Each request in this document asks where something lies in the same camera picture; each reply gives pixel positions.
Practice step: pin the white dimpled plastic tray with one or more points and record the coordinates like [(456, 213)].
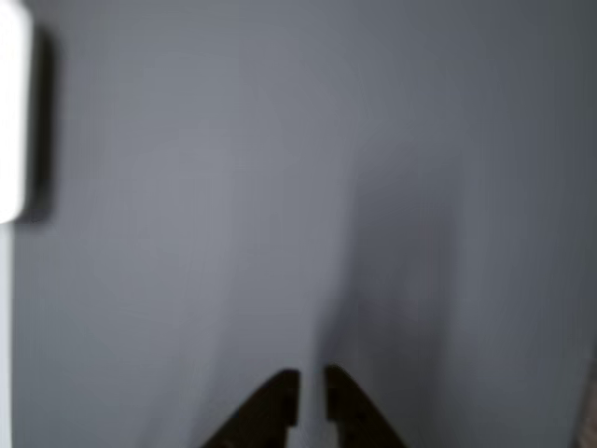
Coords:
[(11, 116)]

